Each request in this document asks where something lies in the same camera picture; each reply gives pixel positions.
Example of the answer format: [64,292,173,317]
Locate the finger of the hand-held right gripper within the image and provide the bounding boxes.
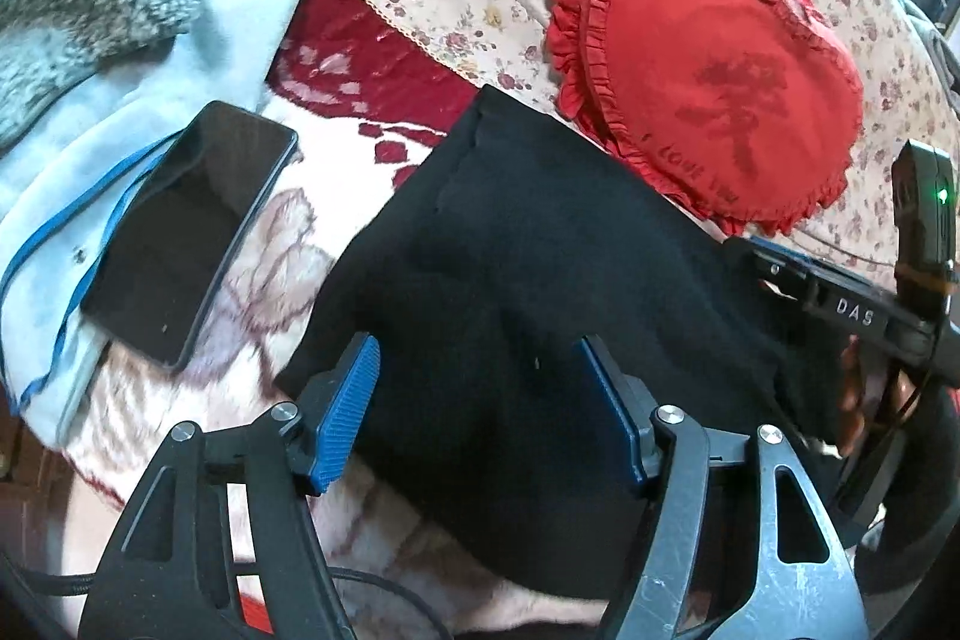
[750,237,826,283]
[724,237,818,320]

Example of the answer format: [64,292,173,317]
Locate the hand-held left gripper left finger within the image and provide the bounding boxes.
[79,332,383,640]

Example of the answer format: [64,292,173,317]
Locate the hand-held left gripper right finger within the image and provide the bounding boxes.
[574,334,871,640]

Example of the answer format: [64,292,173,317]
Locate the black pants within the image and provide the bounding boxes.
[274,83,848,600]

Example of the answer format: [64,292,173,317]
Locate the black smartphone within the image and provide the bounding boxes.
[79,100,299,372]

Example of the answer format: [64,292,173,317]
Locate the red and white flower blanket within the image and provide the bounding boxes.
[56,0,623,640]

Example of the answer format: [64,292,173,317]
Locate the light blue fleece jacket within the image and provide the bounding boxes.
[0,0,342,446]

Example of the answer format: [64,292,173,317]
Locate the red heart-shaped frilled pillow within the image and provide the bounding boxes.
[546,0,865,238]

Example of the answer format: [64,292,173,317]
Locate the person's right hand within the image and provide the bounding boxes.
[838,336,912,453]

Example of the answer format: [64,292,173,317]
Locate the thin blue cable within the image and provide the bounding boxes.
[0,131,181,405]

